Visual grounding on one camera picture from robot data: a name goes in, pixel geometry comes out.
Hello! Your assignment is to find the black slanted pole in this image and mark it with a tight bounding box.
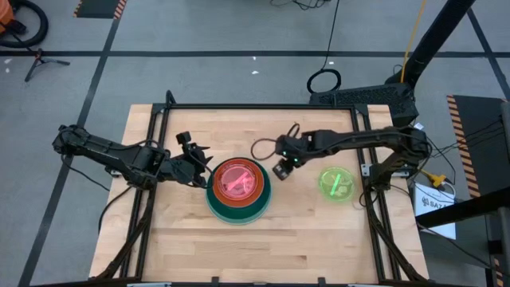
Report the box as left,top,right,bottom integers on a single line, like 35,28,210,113
385,0,478,89

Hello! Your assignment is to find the dark green large plastic plate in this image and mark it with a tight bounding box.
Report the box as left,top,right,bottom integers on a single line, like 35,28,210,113
205,156,273,223

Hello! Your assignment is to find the black hazard-striped floor mat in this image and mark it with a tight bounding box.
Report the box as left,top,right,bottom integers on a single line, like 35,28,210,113
73,0,128,20

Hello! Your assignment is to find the black coiled floor cable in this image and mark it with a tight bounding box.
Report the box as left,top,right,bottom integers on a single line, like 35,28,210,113
305,0,343,95

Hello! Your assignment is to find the orange large plastic plate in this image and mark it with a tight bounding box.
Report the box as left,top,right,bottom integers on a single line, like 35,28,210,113
211,157,265,209

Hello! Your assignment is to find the green translucent small plate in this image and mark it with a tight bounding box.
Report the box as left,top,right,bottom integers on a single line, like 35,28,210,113
318,166,356,203

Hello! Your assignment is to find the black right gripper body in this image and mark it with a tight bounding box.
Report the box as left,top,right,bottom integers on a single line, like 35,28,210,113
274,133,316,169

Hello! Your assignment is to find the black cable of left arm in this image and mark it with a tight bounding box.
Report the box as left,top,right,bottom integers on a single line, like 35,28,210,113
59,155,135,237

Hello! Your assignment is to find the black metal table frame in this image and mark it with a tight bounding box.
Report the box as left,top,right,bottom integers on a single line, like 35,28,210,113
90,89,430,287

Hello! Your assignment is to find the black tripod stand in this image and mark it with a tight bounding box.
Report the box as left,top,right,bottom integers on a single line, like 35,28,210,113
23,47,72,83

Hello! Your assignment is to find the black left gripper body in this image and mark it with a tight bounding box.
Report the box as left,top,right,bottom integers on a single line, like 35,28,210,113
170,143,210,187

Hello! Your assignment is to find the pink translucent small plate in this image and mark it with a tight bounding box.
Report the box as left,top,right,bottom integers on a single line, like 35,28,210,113
217,160,258,200

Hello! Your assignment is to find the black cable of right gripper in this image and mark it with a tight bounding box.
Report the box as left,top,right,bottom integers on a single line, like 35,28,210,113
249,122,301,162

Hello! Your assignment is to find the orange vacuum with black hose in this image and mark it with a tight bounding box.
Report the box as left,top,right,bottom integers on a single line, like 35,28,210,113
0,0,50,49

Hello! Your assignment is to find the white printed paper sign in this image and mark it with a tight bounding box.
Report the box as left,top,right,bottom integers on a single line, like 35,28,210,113
413,182,458,241

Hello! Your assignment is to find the black horizontal beam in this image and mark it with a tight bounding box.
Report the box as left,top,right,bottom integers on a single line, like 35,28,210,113
415,196,510,229

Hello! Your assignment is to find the large hazard-striped black mat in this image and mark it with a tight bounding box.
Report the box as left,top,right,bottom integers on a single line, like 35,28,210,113
445,94,510,199

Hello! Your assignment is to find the yellow plug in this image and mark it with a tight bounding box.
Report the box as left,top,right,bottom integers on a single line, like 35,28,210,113
417,166,448,189

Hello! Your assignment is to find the yellow cable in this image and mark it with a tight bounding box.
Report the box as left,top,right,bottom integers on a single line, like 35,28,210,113
399,0,428,84

